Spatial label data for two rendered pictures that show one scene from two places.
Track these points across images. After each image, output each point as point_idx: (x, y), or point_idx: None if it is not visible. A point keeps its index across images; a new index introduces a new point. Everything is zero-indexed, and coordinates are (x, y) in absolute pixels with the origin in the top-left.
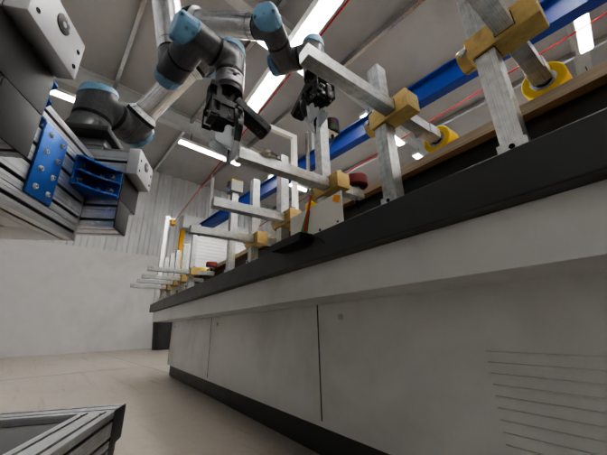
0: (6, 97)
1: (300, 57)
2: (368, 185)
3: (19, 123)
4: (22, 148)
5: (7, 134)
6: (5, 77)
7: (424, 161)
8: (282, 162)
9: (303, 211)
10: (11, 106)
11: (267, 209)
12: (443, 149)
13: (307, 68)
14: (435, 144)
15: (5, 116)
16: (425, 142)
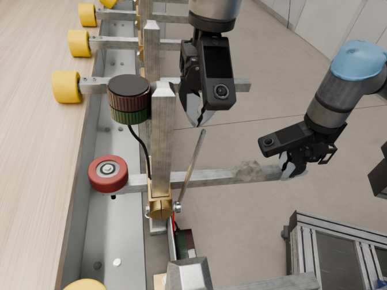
0: (380, 166)
1: (250, 86)
2: (75, 174)
3: (379, 179)
4: (374, 190)
5: (372, 182)
6: (384, 157)
7: (87, 114)
8: (234, 168)
9: (173, 240)
10: (380, 170)
11: (220, 287)
12: (88, 98)
13: (243, 91)
14: (79, 93)
15: (375, 174)
16: (77, 91)
